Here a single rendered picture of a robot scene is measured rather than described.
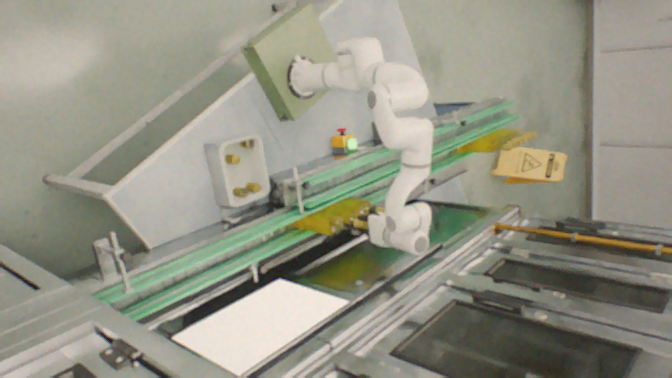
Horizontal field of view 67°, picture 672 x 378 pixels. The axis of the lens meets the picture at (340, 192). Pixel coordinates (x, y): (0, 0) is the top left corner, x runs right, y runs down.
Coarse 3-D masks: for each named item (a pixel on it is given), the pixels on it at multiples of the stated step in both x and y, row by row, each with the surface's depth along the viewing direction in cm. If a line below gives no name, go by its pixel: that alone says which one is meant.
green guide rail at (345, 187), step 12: (492, 120) 290; (504, 120) 286; (468, 132) 268; (480, 132) 266; (444, 144) 247; (384, 168) 218; (396, 168) 215; (360, 180) 204; (372, 180) 204; (324, 192) 194; (336, 192) 192; (312, 204) 181
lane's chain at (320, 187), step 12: (480, 120) 282; (456, 132) 265; (432, 144) 250; (360, 156) 211; (396, 156) 229; (360, 168) 211; (372, 168) 217; (336, 180) 201; (348, 180) 207; (300, 192) 188; (312, 192) 192
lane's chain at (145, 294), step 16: (432, 160) 251; (368, 192) 217; (256, 224) 174; (288, 224) 185; (256, 240) 175; (224, 256) 166; (192, 272) 158; (160, 288) 150; (112, 304) 140; (128, 304) 143
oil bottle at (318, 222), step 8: (304, 216) 181; (312, 216) 179; (320, 216) 178; (328, 216) 177; (336, 216) 176; (296, 224) 185; (304, 224) 182; (312, 224) 179; (320, 224) 176; (328, 224) 173; (336, 224) 173; (320, 232) 177; (328, 232) 174; (336, 232) 173
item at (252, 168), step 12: (228, 144) 167; (240, 156) 180; (252, 156) 181; (228, 168) 177; (240, 168) 180; (252, 168) 183; (264, 168) 179; (228, 180) 169; (240, 180) 181; (252, 180) 185; (264, 180) 181; (228, 192) 169; (264, 192) 181; (240, 204) 173
